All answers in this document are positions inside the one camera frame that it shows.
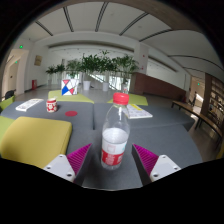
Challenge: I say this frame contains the yellow-edged printed booklet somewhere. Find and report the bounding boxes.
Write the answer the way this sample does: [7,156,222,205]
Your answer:
[123,103,154,120]

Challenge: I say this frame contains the red floral mug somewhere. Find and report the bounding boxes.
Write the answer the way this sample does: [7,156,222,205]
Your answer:
[45,97,59,114]

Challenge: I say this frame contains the brown wall plaque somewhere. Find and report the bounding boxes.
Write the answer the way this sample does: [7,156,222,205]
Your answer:
[33,54,43,67]

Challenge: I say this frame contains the flat round red coaster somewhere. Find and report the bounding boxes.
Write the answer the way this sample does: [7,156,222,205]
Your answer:
[64,110,79,118]

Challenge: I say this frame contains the black chair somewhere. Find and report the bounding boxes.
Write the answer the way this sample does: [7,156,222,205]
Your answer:
[4,89,17,100]

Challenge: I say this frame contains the brown wooden counter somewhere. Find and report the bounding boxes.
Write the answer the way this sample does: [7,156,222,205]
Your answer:
[129,72,188,102]

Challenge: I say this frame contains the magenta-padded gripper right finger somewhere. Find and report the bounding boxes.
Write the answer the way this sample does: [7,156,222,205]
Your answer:
[131,143,183,186]

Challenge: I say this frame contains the clear red-capped water bottle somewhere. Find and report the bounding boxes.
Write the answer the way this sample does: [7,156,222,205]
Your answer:
[100,92,131,171]

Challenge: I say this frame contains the white cube with coloured triangles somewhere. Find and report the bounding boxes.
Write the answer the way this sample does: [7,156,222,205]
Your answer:
[60,78,80,97]

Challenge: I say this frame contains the white printed booklet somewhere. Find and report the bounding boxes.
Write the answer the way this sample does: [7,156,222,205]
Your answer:
[15,98,45,112]

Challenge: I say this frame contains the long wooden bench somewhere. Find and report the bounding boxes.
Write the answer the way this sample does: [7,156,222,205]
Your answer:
[171,99,224,141]

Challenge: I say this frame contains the person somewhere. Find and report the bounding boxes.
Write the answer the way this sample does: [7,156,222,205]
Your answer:
[191,91,198,107]

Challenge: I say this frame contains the wooden shelf unit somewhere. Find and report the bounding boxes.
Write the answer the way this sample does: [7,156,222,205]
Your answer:
[203,73,224,125]

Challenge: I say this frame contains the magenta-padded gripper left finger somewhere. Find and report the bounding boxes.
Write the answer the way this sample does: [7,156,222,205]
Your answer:
[43,143,94,186]

